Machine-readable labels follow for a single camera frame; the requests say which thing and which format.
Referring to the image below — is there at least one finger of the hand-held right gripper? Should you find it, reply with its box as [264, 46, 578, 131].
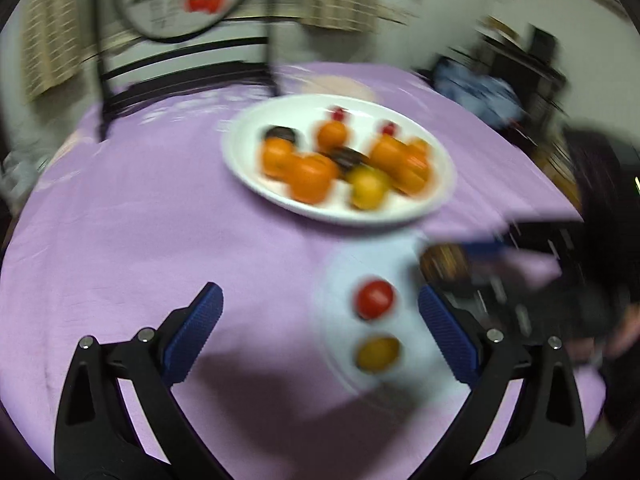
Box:
[457, 220, 583, 263]
[432, 260, 568, 333]

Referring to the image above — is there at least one person's right hand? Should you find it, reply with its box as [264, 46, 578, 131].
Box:
[575, 305, 640, 366]

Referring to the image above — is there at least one purple tablecloth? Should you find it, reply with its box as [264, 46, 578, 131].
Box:
[0, 62, 608, 471]

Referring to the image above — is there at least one dark wrinkled passion fruit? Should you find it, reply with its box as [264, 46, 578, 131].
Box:
[419, 244, 471, 286]
[330, 148, 371, 171]
[264, 126, 300, 145]

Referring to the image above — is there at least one black speaker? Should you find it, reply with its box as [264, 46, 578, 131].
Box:
[525, 25, 561, 68]

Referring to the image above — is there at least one blue cloth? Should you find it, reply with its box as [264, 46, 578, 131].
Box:
[432, 57, 523, 128]

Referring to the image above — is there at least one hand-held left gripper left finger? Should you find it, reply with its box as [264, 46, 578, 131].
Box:
[54, 282, 225, 480]

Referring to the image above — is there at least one white oval plate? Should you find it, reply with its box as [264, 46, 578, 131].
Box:
[221, 94, 458, 226]

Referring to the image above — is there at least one small yellow fruit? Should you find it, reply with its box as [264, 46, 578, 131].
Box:
[355, 336, 402, 374]

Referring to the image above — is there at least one black metal chair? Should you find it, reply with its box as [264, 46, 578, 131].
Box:
[92, 0, 283, 142]

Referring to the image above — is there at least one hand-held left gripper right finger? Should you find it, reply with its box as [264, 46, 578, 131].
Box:
[418, 285, 587, 480]

